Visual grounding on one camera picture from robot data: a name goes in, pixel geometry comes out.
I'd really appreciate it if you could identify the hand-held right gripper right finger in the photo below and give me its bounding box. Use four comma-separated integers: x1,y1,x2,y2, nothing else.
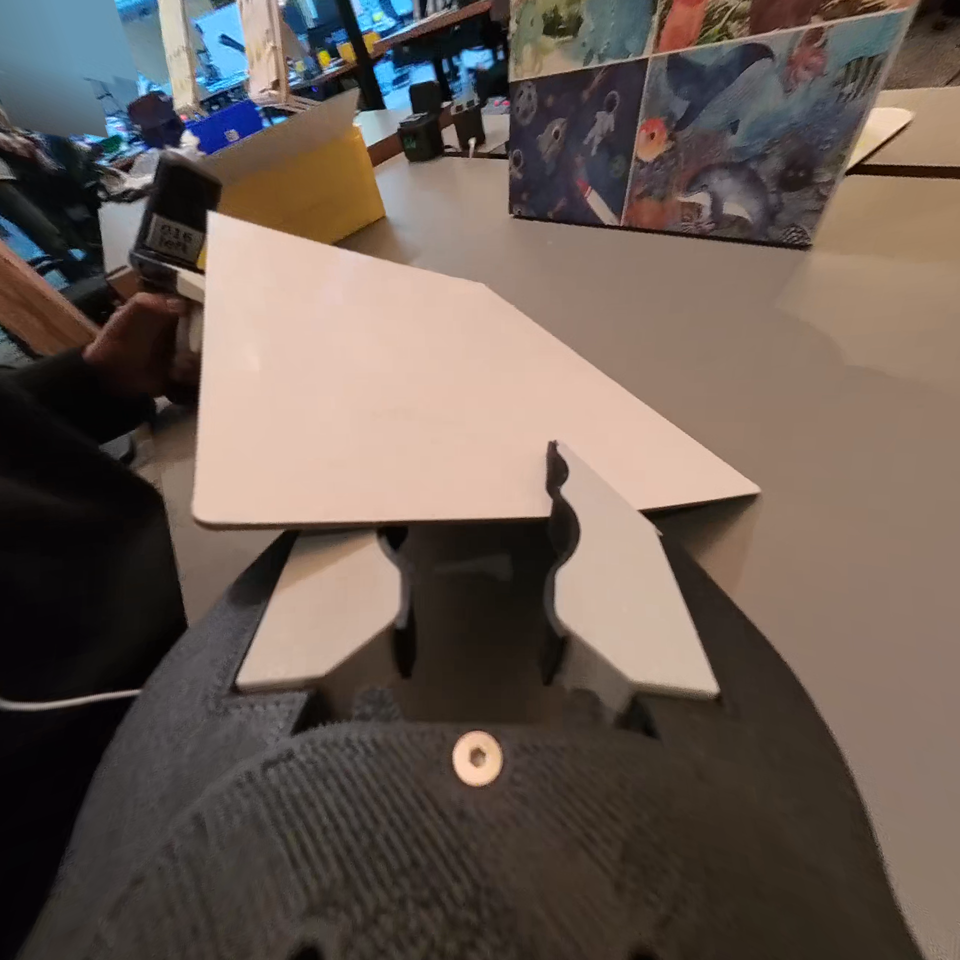
540,439,723,715

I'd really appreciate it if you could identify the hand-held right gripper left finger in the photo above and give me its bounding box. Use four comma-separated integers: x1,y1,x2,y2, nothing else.
234,527,415,691

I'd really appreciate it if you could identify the red and blue jigsaw puzzle board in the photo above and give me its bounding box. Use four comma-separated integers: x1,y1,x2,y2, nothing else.
191,212,762,531

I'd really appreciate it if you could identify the person's left forearm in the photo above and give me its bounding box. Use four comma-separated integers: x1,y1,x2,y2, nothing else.
0,346,160,451

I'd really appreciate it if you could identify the person's left hand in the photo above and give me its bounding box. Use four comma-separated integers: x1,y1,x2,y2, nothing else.
82,291,204,406

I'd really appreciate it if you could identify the blue plastic bin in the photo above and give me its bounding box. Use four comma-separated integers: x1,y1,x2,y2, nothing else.
183,99,265,156

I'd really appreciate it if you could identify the large yellow box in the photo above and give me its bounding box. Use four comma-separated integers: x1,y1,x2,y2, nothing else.
187,88,388,246

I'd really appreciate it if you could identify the wooden board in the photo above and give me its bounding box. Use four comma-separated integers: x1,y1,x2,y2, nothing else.
0,240,102,357

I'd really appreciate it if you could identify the black pole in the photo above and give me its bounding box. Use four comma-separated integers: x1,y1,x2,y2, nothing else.
336,0,385,112

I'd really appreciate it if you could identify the printed picture puzzle box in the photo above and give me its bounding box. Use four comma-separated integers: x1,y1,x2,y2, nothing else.
507,0,922,250

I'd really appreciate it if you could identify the pale wooden post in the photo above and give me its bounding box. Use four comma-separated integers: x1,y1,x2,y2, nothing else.
156,0,205,117
238,0,292,106

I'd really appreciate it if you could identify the white drawstring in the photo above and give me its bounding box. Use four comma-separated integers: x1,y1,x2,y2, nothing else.
0,686,145,714

